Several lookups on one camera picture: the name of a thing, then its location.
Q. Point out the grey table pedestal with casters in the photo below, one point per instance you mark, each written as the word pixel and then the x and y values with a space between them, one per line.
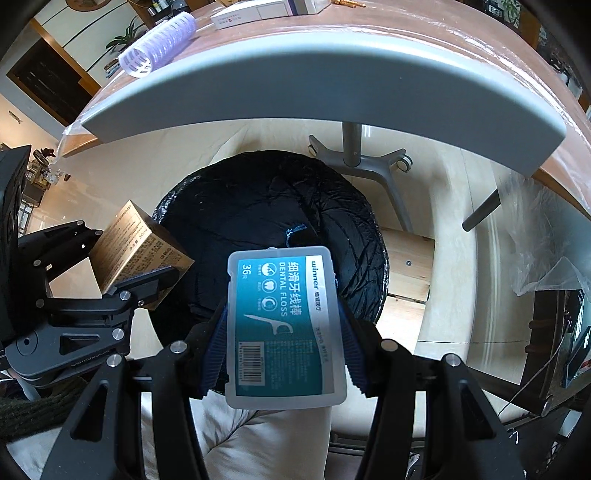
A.
pixel 369 166

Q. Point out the wooden platform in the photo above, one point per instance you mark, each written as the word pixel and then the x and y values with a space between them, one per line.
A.
pixel 406 258

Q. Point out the long-leaf plant in brown pot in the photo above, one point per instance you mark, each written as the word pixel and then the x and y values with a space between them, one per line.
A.
pixel 127 37

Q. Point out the purple hair roller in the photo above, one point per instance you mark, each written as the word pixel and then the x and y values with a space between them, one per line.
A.
pixel 157 41

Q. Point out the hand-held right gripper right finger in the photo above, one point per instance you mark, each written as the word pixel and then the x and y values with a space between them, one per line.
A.
pixel 355 346

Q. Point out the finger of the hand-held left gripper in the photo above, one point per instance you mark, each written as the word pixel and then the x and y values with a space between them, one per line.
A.
pixel 90 237
pixel 147 281

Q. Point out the white flat box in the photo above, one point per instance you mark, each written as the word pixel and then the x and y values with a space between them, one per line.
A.
pixel 249 11

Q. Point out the person's leg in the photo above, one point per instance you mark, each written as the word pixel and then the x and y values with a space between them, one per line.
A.
pixel 258 438

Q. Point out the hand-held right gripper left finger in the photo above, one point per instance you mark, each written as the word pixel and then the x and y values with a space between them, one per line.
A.
pixel 213 350

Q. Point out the person's left forearm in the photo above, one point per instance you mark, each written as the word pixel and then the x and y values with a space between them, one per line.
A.
pixel 32 406

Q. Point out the stack of books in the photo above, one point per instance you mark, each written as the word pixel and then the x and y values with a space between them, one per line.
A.
pixel 112 67

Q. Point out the grey table leg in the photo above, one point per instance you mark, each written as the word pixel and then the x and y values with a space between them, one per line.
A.
pixel 480 210

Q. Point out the clear plastic table cover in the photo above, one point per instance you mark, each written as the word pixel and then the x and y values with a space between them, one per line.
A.
pixel 545 207

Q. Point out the trash bin with black bag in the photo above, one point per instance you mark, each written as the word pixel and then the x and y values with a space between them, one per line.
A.
pixel 277 194

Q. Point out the gold cardboard box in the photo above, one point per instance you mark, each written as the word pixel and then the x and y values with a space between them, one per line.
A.
pixel 134 244

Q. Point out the teal label dental floss box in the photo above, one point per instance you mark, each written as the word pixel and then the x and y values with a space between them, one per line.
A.
pixel 286 323

